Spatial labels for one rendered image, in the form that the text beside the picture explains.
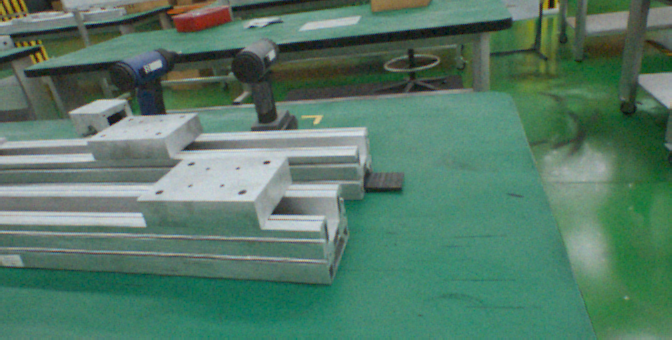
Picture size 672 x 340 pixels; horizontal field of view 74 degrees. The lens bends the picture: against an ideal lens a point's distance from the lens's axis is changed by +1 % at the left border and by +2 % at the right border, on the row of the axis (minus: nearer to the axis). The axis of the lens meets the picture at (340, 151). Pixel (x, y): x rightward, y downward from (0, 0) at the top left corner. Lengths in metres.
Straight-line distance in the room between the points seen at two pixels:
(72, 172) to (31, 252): 0.21
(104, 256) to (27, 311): 0.11
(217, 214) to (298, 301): 0.14
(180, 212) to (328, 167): 0.24
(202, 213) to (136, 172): 0.33
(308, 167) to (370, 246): 0.17
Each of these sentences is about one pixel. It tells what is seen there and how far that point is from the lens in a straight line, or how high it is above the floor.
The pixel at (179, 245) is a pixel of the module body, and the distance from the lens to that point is 0.62.
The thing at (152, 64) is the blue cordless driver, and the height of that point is 0.98.
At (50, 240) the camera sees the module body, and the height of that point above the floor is 0.83.
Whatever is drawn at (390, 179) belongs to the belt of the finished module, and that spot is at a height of 0.79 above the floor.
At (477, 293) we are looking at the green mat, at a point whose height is 0.78.
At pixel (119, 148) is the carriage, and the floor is 0.89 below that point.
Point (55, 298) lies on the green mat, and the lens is 0.73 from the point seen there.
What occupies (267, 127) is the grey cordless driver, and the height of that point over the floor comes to 0.84.
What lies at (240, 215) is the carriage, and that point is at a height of 0.88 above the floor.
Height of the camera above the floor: 1.15
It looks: 25 degrees down
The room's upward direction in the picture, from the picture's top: 9 degrees counter-clockwise
